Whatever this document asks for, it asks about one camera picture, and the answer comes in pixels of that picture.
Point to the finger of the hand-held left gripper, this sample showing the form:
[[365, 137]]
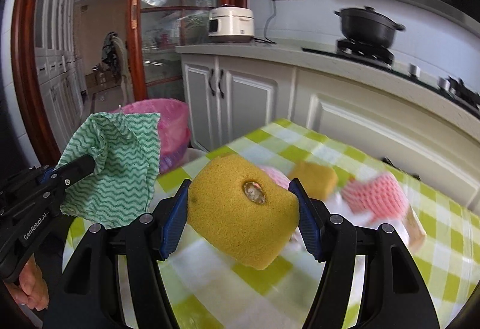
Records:
[[48, 173], [78, 167]]

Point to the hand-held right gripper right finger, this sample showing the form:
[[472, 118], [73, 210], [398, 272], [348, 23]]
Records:
[[305, 218]]

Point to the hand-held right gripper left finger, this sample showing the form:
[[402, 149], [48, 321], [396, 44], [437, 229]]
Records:
[[174, 218]]

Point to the green wavy striped cloth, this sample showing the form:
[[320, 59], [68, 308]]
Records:
[[120, 171]]

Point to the yellow sponge with hole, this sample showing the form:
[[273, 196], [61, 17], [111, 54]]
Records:
[[225, 209]]

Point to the pink lined waste bin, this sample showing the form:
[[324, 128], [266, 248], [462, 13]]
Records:
[[174, 134]]

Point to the person's left hand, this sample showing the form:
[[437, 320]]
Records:
[[34, 286]]

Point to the small orange sponge block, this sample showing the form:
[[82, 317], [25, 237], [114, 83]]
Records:
[[315, 179]]

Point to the pink foam fruit net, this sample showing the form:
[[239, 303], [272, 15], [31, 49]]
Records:
[[375, 194], [272, 173]]

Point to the cardboard box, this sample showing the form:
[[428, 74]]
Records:
[[101, 78]]

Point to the white hallway cabinet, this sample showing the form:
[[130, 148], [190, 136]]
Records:
[[56, 62]]

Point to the white kitchen cabinet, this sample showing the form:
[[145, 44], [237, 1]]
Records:
[[337, 107]]

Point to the chair with draped clothes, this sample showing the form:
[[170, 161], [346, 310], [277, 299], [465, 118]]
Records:
[[116, 55]]

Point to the green checkered tablecloth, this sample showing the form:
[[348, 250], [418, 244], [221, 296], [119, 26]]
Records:
[[442, 239]]

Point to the black gas stove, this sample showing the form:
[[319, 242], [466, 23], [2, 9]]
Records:
[[363, 52]]

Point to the metal stove knob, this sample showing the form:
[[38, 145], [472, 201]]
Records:
[[414, 69], [445, 84]]

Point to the black cooking pot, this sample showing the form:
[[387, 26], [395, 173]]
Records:
[[369, 27]]

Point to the white rice cooker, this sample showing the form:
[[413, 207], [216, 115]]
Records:
[[232, 25]]

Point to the red wooden door frame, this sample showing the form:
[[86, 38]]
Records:
[[28, 51]]

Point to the glass door with red frame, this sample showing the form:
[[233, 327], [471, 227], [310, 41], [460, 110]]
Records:
[[165, 32]]

